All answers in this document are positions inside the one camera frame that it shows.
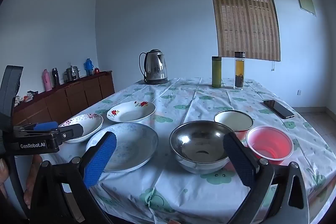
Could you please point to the black thermos flask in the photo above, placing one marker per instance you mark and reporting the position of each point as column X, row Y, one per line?
column 55, row 78

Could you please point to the small red container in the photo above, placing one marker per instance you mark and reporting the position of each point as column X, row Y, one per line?
column 97, row 70

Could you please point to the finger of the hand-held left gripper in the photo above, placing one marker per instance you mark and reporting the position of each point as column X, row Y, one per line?
column 46, row 126
column 72, row 132

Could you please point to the brown wooden sideboard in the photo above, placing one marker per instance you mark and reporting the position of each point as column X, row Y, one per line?
column 73, row 98

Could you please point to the white plate with purple flowers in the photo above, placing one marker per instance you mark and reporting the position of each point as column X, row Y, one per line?
column 90, row 126

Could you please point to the steel cooking pot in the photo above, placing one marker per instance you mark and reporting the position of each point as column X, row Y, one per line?
column 71, row 74

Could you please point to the white enamel bowl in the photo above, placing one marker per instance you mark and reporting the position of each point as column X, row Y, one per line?
column 231, row 120

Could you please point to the cloud-print tablecloth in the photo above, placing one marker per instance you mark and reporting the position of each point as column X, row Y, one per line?
column 199, row 103

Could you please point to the pile of small trinkets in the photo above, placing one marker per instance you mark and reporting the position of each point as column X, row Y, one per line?
column 27, row 96

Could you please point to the green thermos flask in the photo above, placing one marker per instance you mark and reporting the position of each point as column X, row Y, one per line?
column 216, row 71

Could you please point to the red plastic bowl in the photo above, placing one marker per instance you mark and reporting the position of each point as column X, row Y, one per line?
column 267, row 142

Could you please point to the white plate with red flowers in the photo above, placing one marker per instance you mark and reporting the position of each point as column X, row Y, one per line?
column 126, row 116

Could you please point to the pink thermos flask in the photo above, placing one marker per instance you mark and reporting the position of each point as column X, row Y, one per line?
column 47, row 81

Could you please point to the black smartphone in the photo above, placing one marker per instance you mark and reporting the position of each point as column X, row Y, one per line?
column 278, row 109

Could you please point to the stainless steel bowl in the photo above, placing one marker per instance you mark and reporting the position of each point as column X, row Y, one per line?
column 197, row 142

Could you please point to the glass tea bottle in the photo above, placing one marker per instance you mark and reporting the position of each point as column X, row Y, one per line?
column 239, row 71

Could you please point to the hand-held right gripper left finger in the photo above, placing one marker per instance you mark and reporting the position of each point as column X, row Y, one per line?
column 101, row 158

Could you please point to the blue thermos jug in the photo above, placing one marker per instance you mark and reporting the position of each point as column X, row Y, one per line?
column 88, row 67

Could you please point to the stainless steel electric kettle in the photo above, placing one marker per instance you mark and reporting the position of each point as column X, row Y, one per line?
column 156, row 66

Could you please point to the white plate with blue pattern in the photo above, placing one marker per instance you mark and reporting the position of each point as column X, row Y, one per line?
column 131, row 145

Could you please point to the bamboo window blind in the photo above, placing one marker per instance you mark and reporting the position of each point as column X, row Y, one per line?
column 246, row 22

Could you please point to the person's left hand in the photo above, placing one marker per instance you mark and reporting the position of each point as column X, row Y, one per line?
column 34, row 176

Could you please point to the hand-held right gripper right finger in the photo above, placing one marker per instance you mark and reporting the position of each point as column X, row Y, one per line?
column 239, row 161

